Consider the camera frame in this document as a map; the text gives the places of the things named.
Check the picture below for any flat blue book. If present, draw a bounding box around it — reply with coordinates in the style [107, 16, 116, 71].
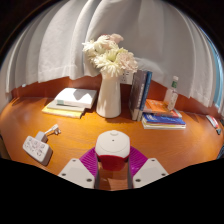
[141, 112, 187, 131]

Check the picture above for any white curtain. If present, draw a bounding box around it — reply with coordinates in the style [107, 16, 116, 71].
[0, 0, 224, 108]

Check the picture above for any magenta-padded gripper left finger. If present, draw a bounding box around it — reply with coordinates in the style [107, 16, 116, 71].
[57, 146, 101, 190]

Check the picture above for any flat orange book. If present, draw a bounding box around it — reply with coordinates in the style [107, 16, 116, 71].
[142, 98, 183, 119]

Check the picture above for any white power strip cable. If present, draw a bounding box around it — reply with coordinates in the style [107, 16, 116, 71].
[43, 123, 62, 138]

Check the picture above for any flat red booklet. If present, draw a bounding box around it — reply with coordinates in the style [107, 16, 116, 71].
[205, 113, 223, 136]

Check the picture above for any window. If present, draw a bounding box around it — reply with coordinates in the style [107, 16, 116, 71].
[208, 43, 224, 108]

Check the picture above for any clear plastic bottle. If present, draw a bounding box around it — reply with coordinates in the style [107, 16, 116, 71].
[162, 75, 180, 112]

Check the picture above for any white wall socket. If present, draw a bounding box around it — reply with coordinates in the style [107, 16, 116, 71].
[120, 69, 134, 85]

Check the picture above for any white ceramic vase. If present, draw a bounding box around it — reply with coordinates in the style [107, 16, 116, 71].
[95, 71, 123, 120]

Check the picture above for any red and white charger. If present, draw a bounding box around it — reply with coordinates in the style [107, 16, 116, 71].
[94, 129, 131, 172]

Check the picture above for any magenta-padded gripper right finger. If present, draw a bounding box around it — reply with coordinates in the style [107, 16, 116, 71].
[126, 145, 170, 190]

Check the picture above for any upright blue book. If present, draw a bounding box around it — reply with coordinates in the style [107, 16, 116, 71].
[136, 70, 154, 123]

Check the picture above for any white flower bouquet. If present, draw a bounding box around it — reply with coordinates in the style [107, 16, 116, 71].
[81, 32, 139, 79]

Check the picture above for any thick white book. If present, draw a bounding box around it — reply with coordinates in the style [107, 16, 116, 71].
[53, 87, 99, 110]

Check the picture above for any white power strip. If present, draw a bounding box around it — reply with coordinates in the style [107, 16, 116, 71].
[21, 130, 54, 167]

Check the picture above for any upright dark grey book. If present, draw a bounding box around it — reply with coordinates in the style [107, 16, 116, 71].
[128, 69, 148, 122]

